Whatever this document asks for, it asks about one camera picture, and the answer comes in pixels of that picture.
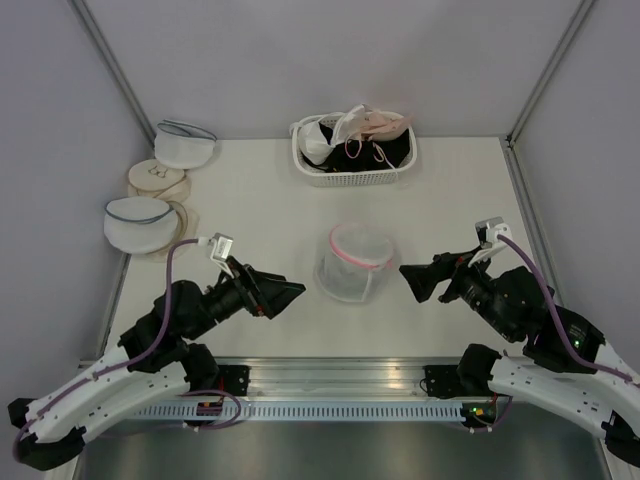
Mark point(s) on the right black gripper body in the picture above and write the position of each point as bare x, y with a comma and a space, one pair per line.
472, 284

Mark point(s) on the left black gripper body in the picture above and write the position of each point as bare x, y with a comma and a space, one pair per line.
235, 294

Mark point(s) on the pink-trimmed mesh laundry bag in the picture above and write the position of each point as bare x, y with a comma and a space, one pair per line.
354, 262

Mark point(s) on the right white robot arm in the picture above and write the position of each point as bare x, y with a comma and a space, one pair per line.
577, 375

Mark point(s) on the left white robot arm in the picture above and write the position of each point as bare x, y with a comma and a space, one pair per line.
159, 357

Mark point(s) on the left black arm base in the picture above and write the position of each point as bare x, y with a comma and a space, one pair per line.
232, 379

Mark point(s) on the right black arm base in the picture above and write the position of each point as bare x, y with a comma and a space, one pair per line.
442, 381

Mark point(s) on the beige laundry bag lower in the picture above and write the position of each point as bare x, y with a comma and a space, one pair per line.
188, 221

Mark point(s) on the beige laundry bag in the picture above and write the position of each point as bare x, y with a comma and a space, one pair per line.
152, 179
188, 221

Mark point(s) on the blue-trimmed laundry bag front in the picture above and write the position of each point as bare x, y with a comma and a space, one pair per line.
139, 225

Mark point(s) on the blue-trimmed laundry bag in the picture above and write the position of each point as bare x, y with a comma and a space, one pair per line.
181, 145
139, 225

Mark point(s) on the beige laundry bag upper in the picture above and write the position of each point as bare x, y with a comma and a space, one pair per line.
152, 179

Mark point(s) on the white bra in basket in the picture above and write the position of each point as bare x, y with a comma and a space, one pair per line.
316, 146

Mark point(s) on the blue-trimmed laundry bag rear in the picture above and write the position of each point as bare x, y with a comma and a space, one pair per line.
181, 145

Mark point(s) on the pink bra in basket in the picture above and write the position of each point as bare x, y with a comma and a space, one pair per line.
376, 125

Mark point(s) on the black garments in basket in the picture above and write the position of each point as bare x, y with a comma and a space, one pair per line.
360, 156

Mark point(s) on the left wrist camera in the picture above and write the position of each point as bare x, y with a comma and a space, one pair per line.
221, 246

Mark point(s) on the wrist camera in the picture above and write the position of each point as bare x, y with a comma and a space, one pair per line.
221, 246
491, 231

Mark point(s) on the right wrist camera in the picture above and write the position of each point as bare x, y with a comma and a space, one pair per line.
491, 231

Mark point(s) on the aluminium mounting rail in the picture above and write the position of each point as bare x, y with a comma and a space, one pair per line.
306, 379

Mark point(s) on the white slotted cable duct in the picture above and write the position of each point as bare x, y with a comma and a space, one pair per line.
423, 411

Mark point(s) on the right aluminium frame post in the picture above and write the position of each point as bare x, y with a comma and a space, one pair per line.
558, 55

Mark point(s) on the aluminium frame post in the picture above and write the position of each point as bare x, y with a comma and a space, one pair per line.
101, 45
558, 55

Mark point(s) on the left aluminium frame post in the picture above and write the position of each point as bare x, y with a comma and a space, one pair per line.
101, 45

